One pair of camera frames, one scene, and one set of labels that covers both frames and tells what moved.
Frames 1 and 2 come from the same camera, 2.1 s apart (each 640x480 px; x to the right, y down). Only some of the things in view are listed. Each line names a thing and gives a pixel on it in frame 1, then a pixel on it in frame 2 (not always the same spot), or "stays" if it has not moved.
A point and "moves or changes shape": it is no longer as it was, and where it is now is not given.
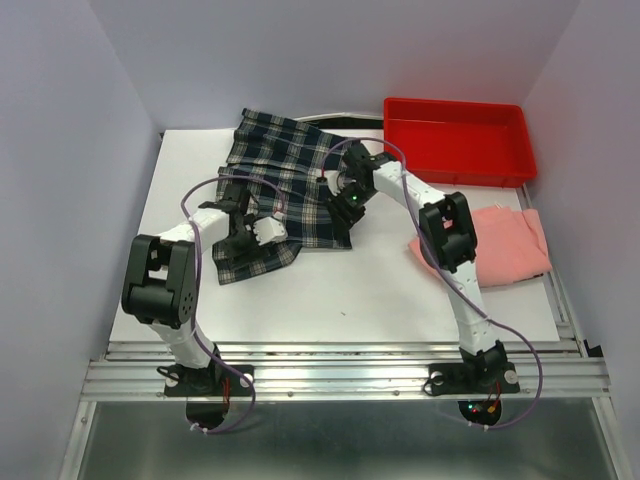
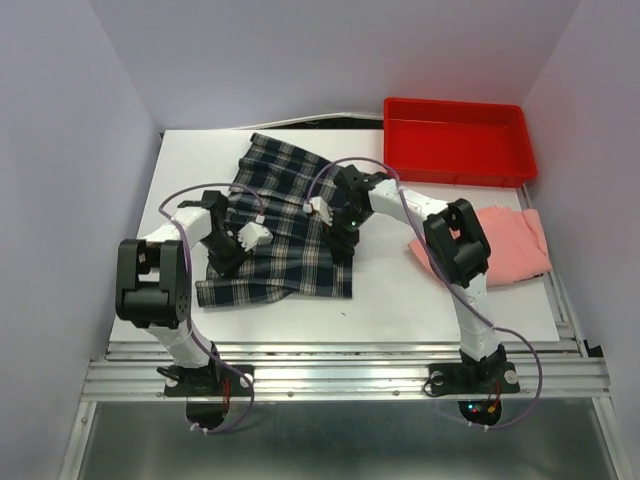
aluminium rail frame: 354,411 stays
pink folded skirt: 508,246 stays
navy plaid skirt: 283,163 moves or changes shape
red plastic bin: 467,142 stays
